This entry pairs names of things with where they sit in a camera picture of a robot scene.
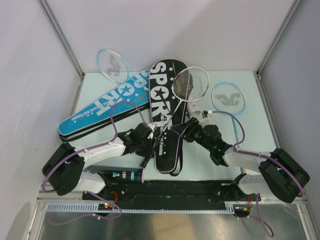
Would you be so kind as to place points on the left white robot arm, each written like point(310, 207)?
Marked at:
point(65, 170)

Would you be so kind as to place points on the black racket cover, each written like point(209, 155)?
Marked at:
point(165, 112)

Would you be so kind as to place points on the black shuttlecock tube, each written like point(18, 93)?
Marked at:
point(118, 174)

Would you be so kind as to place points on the blue racket cover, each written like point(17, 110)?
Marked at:
point(119, 103)

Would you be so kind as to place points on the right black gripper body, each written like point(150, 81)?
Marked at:
point(195, 134)

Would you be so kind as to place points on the white frame racket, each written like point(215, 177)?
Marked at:
point(190, 85)

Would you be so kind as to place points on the white shuttlecock tube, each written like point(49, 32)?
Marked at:
point(192, 109)

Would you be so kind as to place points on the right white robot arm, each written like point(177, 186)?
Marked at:
point(277, 172)

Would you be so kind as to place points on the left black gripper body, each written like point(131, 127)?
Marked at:
point(146, 147)

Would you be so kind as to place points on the light blue racket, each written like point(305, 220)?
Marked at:
point(113, 66)
point(227, 97)

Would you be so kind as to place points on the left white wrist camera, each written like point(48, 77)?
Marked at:
point(152, 128)

